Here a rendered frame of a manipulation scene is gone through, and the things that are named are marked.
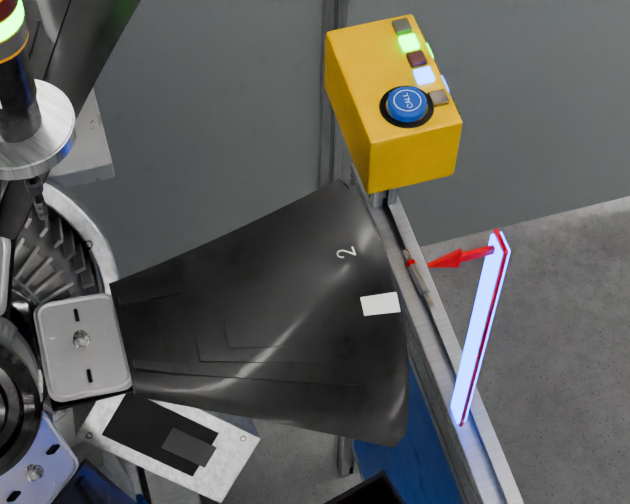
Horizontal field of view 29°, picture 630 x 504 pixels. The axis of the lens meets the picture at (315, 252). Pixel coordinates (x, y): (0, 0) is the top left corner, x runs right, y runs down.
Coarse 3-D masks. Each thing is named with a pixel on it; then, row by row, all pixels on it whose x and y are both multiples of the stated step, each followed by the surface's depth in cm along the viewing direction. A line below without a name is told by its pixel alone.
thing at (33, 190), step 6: (24, 180) 77; (30, 180) 76; (36, 180) 76; (30, 186) 76; (36, 186) 76; (42, 186) 77; (30, 192) 77; (36, 192) 77; (36, 198) 78; (42, 198) 78; (36, 204) 78; (42, 204) 78; (36, 210) 79; (42, 210) 79; (42, 216) 79
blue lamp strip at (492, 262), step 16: (496, 240) 100; (496, 256) 100; (496, 272) 102; (480, 288) 107; (480, 304) 108; (480, 320) 109; (480, 336) 111; (464, 352) 117; (464, 368) 118; (464, 384) 120; (464, 400) 122
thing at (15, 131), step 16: (0, 64) 65; (16, 64) 66; (0, 80) 66; (16, 80) 67; (32, 80) 68; (0, 96) 67; (16, 96) 68; (32, 96) 69; (0, 112) 68; (16, 112) 69; (32, 112) 70; (0, 128) 70; (16, 128) 70; (32, 128) 71
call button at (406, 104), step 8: (400, 88) 123; (408, 88) 123; (416, 88) 123; (392, 96) 122; (400, 96) 122; (408, 96) 122; (416, 96) 122; (424, 96) 123; (392, 104) 122; (400, 104) 122; (408, 104) 122; (416, 104) 122; (424, 104) 122; (392, 112) 122; (400, 112) 121; (408, 112) 121; (416, 112) 121; (424, 112) 122; (400, 120) 122; (408, 120) 122; (416, 120) 122
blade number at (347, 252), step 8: (352, 240) 101; (328, 248) 101; (336, 248) 101; (344, 248) 101; (352, 248) 101; (336, 256) 100; (344, 256) 100; (352, 256) 101; (360, 256) 101; (336, 264) 100; (344, 264) 100
